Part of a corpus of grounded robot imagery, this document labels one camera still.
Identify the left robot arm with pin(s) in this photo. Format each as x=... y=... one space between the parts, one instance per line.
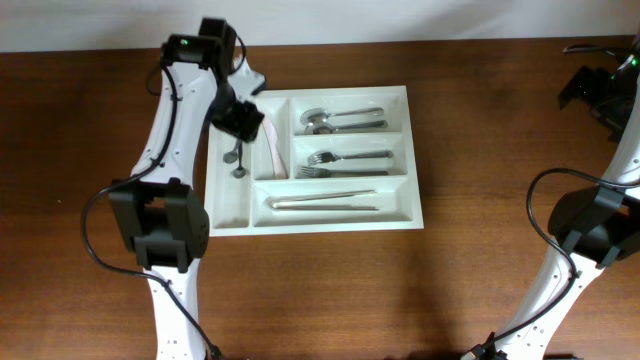
x=207 y=83

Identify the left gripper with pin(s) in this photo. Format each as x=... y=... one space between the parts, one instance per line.
x=254 y=134

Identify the metal fork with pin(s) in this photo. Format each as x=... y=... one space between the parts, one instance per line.
x=331 y=157
x=316 y=172

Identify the small metal teaspoon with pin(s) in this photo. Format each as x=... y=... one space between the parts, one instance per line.
x=239 y=172
x=232 y=156

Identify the white plastic cutlery tray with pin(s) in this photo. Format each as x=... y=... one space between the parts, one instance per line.
x=237 y=207

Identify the metal tongs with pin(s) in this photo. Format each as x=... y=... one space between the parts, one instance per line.
x=320 y=202

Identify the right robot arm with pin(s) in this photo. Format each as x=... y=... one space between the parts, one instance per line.
x=589 y=229

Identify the large metal spoon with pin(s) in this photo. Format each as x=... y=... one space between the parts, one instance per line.
x=320 y=115
x=326 y=128

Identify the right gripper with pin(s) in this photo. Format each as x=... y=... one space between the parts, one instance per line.
x=578 y=85

